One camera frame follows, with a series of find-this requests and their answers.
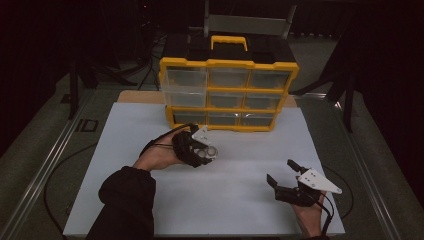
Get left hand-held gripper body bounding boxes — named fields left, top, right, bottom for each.
left=172, top=123, right=213, bottom=168

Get white table mat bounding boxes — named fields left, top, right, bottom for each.
left=62, top=101, right=346, bottom=238

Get hand-held gripper cable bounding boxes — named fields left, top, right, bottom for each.
left=313, top=193, right=336, bottom=240
left=138, top=122, right=198, bottom=158

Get yellow black drawer organizer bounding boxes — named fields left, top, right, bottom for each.
left=158, top=33, right=300, bottom=133

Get black stand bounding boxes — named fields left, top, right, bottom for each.
left=67, top=49, right=138, bottom=121
left=289, top=31, right=355, bottom=133

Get bundle of black cables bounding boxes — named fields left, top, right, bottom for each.
left=135, top=33, right=168, bottom=92

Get right hand-held gripper cable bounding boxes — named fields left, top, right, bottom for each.
left=313, top=193, right=336, bottom=240

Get grey metal frame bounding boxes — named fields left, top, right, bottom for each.
left=203, top=0, right=298, bottom=40

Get left hand-held gripper cable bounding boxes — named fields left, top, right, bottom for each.
left=138, top=122, right=198, bottom=158

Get clear plastic drawer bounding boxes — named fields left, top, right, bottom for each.
left=160, top=66, right=209, bottom=108

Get person's left hand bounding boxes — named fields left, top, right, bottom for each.
left=133, top=134, right=184, bottom=173

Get person's right hand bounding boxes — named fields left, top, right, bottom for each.
left=292, top=192, right=328, bottom=236

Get rows of clear drawers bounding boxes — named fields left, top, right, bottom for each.
left=172, top=68, right=292, bottom=127

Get thin black floor cable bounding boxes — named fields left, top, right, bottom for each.
left=322, top=164, right=355, bottom=220
left=43, top=142, right=98, bottom=236

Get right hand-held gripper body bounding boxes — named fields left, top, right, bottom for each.
left=274, top=168, right=343, bottom=208

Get small grey metal part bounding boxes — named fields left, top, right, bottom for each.
left=194, top=146, right=220, bottom=159

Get aluminium rail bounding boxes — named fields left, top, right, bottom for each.
left=293, top=93, right=403, bottom=240
left=0, top=89, right=98, bottom=240

